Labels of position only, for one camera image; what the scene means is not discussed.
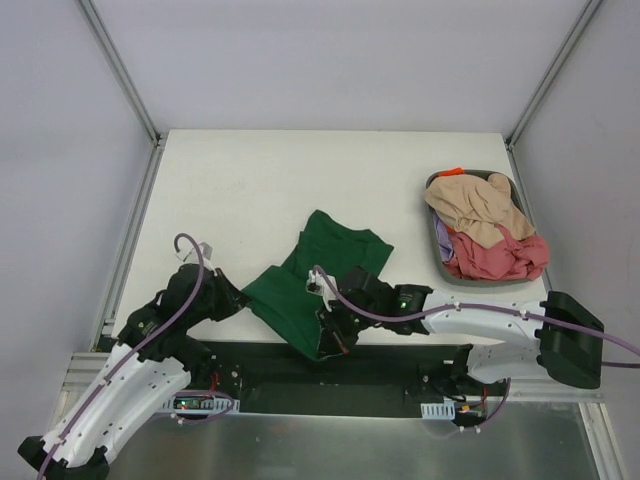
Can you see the pink t shirt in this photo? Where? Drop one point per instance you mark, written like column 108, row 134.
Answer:
column 499, row 263

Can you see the grey laundry basket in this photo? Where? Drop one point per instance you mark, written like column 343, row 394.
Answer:
column 439, row 264

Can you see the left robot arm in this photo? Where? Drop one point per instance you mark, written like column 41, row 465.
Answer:
column 152, row 360

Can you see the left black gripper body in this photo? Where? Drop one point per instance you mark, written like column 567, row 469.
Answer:
column 226, row 293

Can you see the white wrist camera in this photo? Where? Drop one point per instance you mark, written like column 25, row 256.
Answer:
column 200, row 254
column 321, row 285

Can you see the white cable duct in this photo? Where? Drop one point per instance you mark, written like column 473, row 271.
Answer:
column 438, row 411
column 206, row 405

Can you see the right aluminium frame post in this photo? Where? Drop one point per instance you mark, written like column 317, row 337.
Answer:
column 567, row 47

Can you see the aluminium table rail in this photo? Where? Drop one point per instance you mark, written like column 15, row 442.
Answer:
column 534, row 249
column 114, row 290

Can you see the left aluminium table rail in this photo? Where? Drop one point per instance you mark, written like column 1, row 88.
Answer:
column 114, row 290

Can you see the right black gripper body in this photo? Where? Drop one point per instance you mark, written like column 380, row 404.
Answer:
column 335, row 323

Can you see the beige t shirt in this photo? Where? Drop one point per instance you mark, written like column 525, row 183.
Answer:
column 472, row 205

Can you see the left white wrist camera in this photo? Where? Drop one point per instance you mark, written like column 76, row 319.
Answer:
column 200, row 254

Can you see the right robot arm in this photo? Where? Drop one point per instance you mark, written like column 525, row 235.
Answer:
column 556, row 338

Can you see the right aluminium table rail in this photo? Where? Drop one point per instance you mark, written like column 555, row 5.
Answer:
column 534, row 249

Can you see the left aluminium frame post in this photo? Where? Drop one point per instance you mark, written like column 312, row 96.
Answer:
column 109, row 50

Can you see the lilac t shirt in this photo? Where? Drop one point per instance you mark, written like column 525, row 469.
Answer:
column 443, row 240

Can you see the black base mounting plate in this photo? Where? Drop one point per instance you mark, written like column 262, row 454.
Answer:
column 390, row 381

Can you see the orange t shirt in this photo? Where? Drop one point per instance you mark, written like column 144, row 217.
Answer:
column 452, row 172

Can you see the aluminium frame post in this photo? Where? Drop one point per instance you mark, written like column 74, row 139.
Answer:
column 567, row 47
column 109, row 50

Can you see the right white cable duct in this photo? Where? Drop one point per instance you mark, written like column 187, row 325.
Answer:
column 438, row 411

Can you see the left white cable duct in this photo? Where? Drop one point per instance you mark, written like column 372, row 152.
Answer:
column 206, row 405

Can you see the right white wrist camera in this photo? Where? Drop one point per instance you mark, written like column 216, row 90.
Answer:
column 321, row 285

